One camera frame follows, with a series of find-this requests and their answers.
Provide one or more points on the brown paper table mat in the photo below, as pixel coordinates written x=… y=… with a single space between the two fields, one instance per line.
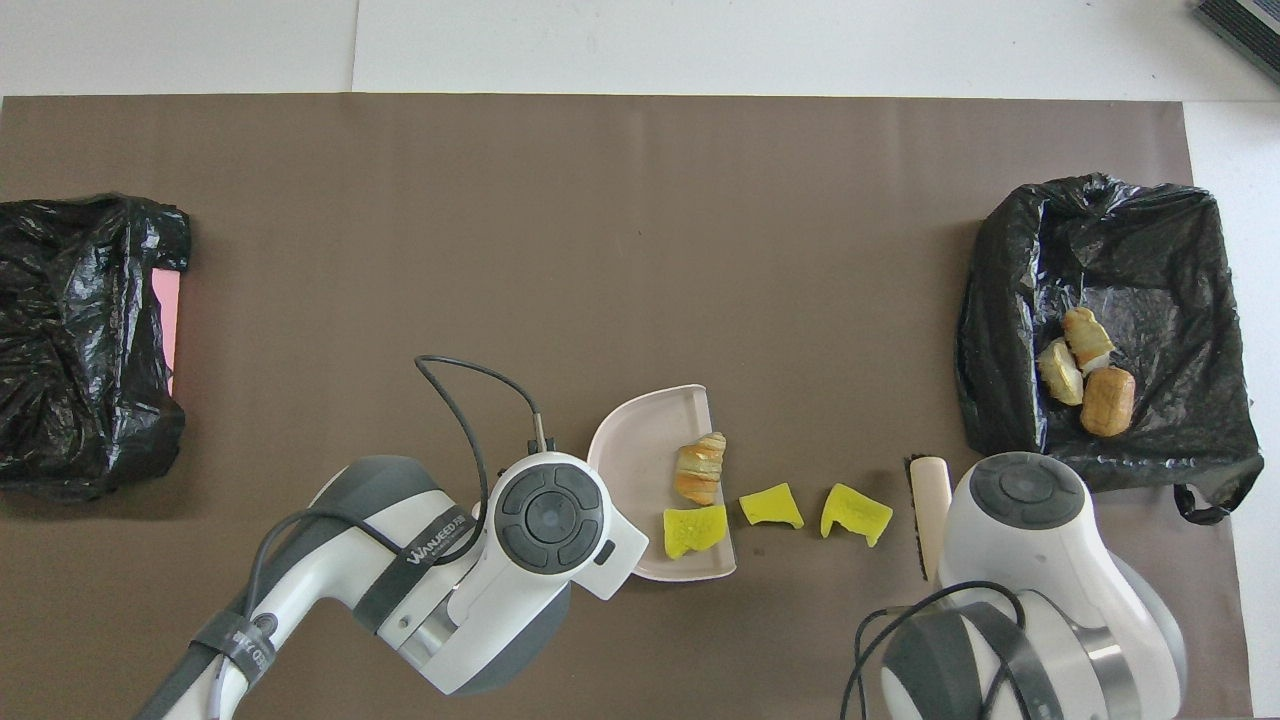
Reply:
x=500 y=200

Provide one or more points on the striped croissant piece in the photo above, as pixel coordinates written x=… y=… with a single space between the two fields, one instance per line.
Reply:
x=1088 y=338

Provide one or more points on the yellow sponge piece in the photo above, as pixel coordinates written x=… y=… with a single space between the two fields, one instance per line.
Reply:
x=695 y=530
x=770 y=507
x=855 y=512

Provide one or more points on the beige plastic dustpan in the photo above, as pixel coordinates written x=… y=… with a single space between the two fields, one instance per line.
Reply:
x=640 y=450

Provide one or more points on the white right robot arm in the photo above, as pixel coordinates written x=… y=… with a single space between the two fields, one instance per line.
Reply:
x=1040 y=560

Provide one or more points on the orange croissant piece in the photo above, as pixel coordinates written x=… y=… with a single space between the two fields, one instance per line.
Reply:
x=700 y=470

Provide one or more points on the pink bin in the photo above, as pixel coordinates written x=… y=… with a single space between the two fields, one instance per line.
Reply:
x=168 y=330

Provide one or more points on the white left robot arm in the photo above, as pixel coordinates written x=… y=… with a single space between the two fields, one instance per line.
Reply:
x=340 y=560

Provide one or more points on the brown bread roll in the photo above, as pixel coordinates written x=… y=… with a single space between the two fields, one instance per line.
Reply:
x=1108 y=402

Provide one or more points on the pale bread piece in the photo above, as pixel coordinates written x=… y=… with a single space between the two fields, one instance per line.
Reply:
x=1062 y=372

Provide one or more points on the dark ridged device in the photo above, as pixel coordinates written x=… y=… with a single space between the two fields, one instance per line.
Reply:
x=1245 y=25

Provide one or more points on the beige hand brush black bristles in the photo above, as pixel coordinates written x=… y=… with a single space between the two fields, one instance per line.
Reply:
x=932 y=510

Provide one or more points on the black plastic trash bag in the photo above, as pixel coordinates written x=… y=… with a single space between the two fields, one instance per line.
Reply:
x=1170 y=260
x=90 y=300

